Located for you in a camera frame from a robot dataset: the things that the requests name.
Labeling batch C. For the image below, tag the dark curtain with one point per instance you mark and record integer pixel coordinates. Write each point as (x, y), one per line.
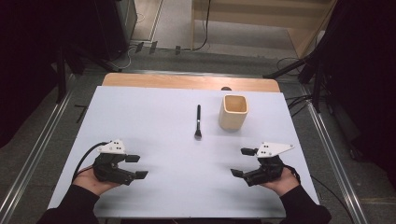
(25, 62)
(364, 77)

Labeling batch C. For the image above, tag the black cabinet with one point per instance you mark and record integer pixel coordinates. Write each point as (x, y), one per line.
(113, 25)

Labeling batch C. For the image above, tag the white board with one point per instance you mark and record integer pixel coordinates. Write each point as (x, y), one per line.
(162, 124)

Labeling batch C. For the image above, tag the light wooden steps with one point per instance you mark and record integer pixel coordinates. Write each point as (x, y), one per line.
(264, 18)

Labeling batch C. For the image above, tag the person's right hand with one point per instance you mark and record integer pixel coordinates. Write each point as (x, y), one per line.
(281, 183)

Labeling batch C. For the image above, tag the metal floor rail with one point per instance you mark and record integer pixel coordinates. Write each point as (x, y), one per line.
(334, 155)
(34, 155)

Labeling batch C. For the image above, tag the small dark round knob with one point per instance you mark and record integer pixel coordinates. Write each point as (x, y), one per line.
(226, 88)

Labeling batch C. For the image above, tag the person's left hand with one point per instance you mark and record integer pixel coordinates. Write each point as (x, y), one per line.
(88, 183)

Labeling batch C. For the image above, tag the black makeup brush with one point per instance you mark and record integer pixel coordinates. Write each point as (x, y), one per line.
(198, 121)

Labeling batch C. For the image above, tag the black metal stand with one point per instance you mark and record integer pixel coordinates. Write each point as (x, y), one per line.
(61, 74)
(316, 84)

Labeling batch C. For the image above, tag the beige square cup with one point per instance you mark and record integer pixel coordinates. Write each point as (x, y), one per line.
(232, 119)

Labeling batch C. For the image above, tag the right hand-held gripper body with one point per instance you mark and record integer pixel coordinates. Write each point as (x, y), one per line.
(267, 169)

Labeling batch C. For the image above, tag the wooden table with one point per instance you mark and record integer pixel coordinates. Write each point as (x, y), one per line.
(174, 81)

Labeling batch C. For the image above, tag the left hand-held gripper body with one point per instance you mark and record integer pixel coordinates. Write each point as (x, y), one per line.
(109, 168)

